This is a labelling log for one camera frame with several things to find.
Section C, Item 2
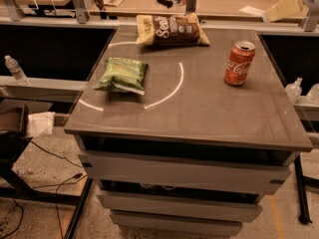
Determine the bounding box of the hand sanitizer bottle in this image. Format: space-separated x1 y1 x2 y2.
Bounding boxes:
285 78 303 104

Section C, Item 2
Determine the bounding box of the white crumpled paper towel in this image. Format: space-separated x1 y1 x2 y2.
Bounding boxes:
26 112 55 137

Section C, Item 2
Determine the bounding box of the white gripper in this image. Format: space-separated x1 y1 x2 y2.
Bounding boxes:
262 0 319 23

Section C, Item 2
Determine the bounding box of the green chip bag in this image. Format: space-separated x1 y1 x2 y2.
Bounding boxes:
94 57 148 96

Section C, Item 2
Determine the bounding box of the black floor cable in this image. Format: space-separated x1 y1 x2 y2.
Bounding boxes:
0 139 88 239

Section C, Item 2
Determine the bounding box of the brown chip bag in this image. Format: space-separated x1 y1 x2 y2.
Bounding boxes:
137 13 209 46

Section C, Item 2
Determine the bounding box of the black headband object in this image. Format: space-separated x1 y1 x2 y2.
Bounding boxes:
157 0 173 8

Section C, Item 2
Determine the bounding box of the white paper sheet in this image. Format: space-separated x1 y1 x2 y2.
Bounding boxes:
240 6 264 17

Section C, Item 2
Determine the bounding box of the grey drawer cabinet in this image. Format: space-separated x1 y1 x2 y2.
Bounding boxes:
65 26 312 237

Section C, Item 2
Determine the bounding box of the small paper packet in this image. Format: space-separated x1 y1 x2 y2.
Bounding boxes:
104 0 125 7

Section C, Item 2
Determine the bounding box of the clear plastic water bottle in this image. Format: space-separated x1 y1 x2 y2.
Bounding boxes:
5 55 29 86

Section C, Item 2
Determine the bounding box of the red coke can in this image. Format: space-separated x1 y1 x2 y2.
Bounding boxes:
224 40 255 86

